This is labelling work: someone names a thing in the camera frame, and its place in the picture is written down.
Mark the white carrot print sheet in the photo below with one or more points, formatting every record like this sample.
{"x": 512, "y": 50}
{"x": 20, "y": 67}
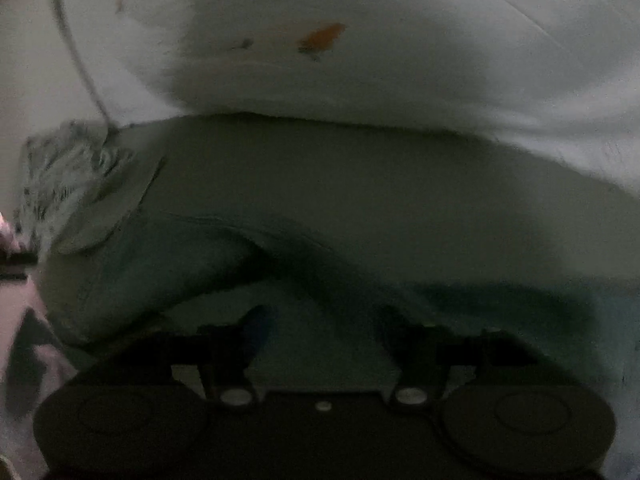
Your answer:
{"x": 400, "y": 60}

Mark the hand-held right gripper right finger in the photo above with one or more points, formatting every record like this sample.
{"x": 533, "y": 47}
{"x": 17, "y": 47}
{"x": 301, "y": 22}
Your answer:
{"x": 400, "y": 332}

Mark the light grey garment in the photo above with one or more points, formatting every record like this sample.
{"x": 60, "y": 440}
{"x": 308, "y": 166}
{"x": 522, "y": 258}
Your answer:
{"x": 115, "y": 200}

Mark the green and orange cloth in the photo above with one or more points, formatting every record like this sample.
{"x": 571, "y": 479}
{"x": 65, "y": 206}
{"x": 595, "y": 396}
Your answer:
{"x": 175, "y": 270}

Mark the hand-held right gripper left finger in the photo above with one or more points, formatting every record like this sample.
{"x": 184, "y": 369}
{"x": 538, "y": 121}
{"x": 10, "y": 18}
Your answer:
{"x": 257, "y": 327}

